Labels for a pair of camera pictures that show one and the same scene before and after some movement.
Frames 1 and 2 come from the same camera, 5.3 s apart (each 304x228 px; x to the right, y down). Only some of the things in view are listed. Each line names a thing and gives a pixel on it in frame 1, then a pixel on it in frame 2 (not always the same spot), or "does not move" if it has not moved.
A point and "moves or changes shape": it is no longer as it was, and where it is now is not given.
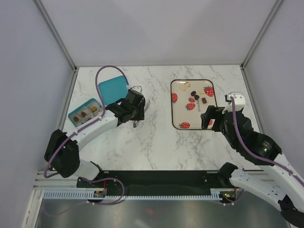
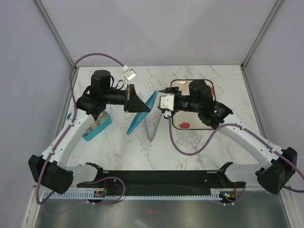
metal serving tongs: (135, 122) to (147, 130)
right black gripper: (212, 112) to (170, 90)
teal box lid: (113, 90) moves or changes shape
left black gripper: (141, 116) to (132, 102)
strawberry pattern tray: (189, 99) does not move
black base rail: (157, 180) does not move
